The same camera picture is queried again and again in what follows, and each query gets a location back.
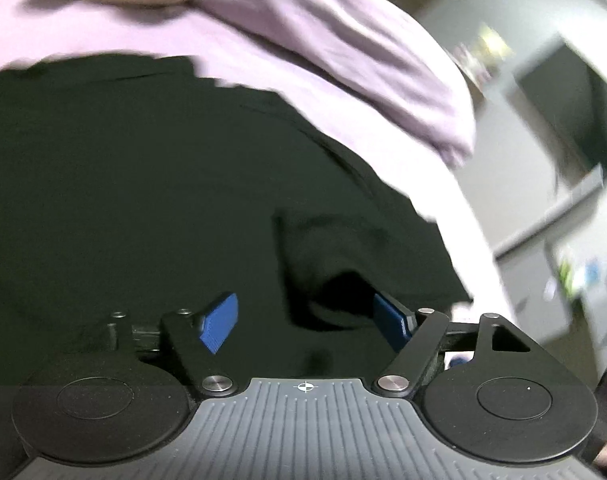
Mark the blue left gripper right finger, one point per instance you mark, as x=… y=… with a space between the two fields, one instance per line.
x=415 y=336

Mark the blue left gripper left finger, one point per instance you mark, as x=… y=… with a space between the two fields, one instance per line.
x=192 y=340

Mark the black garment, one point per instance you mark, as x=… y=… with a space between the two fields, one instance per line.
x=129 y=183

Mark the white tv cabinet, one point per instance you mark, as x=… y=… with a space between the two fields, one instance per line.
x=571 y=233

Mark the dark television screen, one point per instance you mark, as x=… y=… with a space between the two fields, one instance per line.
x=571 y=96

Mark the purple bed blanket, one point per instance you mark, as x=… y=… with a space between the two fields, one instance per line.
x=362 y=71

